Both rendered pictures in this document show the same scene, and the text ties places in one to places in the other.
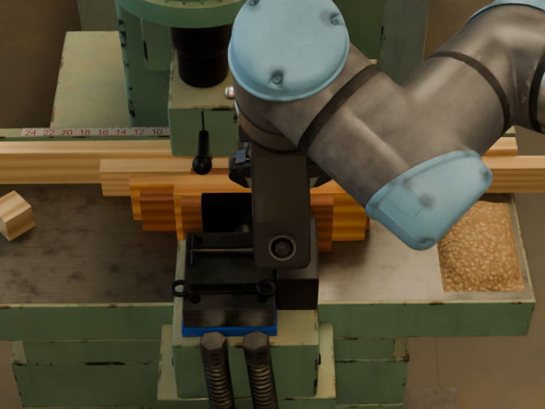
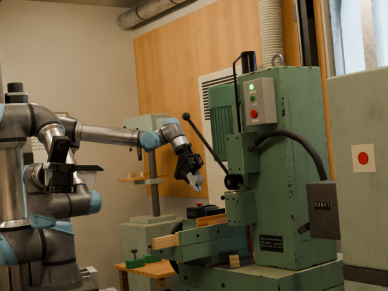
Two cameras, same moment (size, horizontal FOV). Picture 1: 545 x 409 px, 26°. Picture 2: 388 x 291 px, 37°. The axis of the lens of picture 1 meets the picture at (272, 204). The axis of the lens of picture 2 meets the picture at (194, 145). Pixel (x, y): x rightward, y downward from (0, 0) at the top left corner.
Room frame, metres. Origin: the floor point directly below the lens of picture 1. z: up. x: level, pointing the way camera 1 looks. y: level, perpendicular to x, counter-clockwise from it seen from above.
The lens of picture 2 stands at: (2.73, -1.49, 1.24)
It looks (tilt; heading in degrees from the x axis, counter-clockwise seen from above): 1 degrees up; 143
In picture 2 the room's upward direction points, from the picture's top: 5 degrees counter-clockwise
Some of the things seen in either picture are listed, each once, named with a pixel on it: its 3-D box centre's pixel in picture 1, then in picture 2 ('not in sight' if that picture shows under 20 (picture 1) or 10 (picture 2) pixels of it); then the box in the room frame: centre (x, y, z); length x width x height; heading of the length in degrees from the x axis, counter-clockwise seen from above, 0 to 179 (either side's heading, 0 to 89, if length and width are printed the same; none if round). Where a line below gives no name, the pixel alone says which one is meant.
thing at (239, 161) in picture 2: not in sight; (242, 153); (1.13, -0.08, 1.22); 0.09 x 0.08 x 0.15; 1
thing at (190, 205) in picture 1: (257, 224); not in sight; (0.83, 0.02, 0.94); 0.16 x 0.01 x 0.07; 91
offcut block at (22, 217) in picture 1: (11, 215); not in sight; (0.86, 0.28, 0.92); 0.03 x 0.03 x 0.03; 43
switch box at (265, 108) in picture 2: not in sight; (260, 102); (1.24, -0.07, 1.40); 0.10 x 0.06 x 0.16; 1
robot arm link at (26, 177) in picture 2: not in sight; (38, 176); (1.07, -0.84, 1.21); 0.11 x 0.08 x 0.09; 177
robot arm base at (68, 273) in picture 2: not in sight; (60, 272); (0.82, -0.69, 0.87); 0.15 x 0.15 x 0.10
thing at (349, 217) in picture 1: (271, 213); (217, 224); (0.85, 0.00, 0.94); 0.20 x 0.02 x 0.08; 91
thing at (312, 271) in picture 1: (251, 273); (201, 211); (0.72, 0.02, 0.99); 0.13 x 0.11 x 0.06; 91
